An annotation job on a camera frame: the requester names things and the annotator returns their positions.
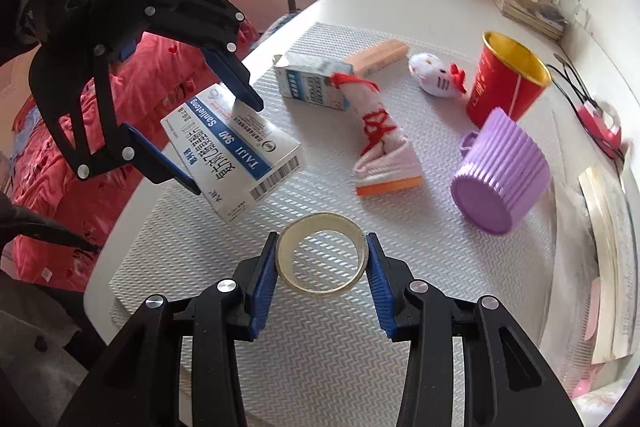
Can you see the white cat plush toy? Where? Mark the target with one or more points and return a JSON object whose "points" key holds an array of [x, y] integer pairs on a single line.
{"points": [[432, 74]]}

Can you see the pink white plastic packet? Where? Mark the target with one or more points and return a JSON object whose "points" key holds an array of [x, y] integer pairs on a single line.
{"points": [[595, 382]]}

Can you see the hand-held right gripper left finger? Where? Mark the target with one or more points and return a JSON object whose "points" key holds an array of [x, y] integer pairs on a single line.
{"points": [[262, 292]]}

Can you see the pink toy shoe red laces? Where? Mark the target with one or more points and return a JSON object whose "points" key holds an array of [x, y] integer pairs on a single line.
{"points": [[382, 142]]}

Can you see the white textured desk mat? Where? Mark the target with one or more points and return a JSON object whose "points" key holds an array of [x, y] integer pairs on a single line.
{"points": [[325, 189]]}

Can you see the pink white charger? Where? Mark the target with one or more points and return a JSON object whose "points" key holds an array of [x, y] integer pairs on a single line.
{"points": [[600, 127]]}

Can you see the red paper cup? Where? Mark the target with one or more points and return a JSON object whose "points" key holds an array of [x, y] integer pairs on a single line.
{"points": [[492, 84]]}

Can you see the clear tape roll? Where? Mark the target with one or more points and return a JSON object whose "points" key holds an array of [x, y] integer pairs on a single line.
{"points": [[320, 288]]}

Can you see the blue quilted chair cushion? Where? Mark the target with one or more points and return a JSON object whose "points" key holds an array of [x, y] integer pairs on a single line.
{"points": [[280, 26]]}

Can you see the white blue medicine box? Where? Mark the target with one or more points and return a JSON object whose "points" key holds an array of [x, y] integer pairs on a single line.
{"points": [[240, 152]]}

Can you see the purple ribbed plastic cup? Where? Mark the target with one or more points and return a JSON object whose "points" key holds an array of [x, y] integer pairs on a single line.
{"points": [[500, 172]]}

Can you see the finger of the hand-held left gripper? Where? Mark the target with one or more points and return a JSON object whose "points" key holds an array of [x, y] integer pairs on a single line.
{"points": [[155, 162], [235, 74]]}

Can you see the bed with pink cover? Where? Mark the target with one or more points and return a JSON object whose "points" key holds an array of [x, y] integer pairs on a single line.
{"points": [[165, 72]]}

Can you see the peach rectangular block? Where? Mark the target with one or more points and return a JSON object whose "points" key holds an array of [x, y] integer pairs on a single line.
{"points": [[380, 53]]}

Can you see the small white blue carton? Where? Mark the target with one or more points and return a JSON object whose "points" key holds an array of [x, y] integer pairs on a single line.
{"points": [[305, 83]]}

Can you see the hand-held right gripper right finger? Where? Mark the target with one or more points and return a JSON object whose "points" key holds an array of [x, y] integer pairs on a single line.
{"points": [[380, 292]]}

